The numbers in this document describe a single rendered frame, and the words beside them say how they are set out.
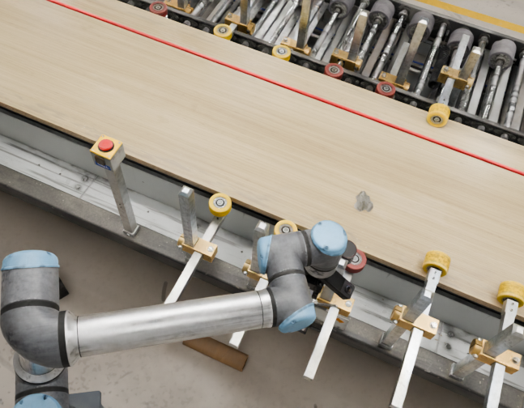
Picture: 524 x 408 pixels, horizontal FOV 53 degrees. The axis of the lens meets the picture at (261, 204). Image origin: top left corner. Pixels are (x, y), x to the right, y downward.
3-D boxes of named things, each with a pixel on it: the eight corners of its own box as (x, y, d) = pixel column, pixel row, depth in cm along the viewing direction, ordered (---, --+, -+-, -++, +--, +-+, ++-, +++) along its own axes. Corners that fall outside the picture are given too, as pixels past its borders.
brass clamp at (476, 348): (510, 376, 158) (518, 372, 154) (466, 357, 160) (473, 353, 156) (514, 358, 161) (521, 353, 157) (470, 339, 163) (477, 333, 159)
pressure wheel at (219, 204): (234, 223, 194) (235, 206, 184) (214, 230, 192) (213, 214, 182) (226, 206, 197) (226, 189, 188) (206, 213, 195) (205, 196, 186)
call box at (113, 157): (114, 174, 160) (109, 159, 154) (94, 165, 161) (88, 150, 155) (126, 157, 164) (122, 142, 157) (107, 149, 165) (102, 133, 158)
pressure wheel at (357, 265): (355, 286, 184) (362, 272, 174) (334, 277, 185) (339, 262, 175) (362, 266, 188) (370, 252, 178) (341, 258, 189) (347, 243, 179)
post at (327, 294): (319, 325, 192) (345, 269, 151) (310, 320, 192) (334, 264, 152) (322, 316, 194) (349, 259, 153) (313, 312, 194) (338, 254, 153)
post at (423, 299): (386, 351, 186) (432, 302, 145) (377, 347, 186) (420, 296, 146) (389, 342, 188) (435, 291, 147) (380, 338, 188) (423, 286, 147)
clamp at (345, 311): (347, 317, 175) (350, 312, 171) (308, 301, 177) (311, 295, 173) (352, 303, 178) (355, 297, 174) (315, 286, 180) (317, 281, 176)
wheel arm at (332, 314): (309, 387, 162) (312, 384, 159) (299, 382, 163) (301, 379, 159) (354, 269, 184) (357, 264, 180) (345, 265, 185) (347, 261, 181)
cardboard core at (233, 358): (241, 369, 237) (181, 341, 242) (240, 373, 244) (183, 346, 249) (249, 353, 241) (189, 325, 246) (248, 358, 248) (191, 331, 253)
